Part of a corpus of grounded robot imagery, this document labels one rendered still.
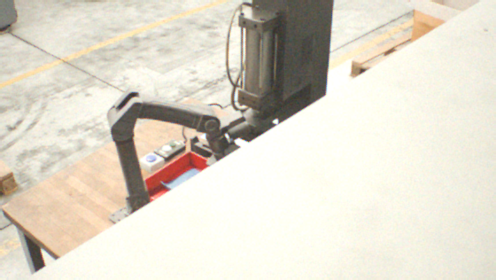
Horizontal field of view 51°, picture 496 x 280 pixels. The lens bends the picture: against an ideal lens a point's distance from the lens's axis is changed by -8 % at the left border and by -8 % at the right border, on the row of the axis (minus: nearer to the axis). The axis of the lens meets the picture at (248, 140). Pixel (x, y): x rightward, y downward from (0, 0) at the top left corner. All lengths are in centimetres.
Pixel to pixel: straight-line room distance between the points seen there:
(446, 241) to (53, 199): 154
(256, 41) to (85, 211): 78
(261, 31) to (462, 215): 105
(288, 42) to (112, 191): 78
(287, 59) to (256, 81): 11
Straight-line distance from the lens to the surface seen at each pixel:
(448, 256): 56
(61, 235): 178
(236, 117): 161
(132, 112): 148
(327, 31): 184
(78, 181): 199
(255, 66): 162
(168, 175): 193
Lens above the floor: 206
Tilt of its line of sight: 33 degrees down
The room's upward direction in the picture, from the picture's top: 1 degrees clockwise
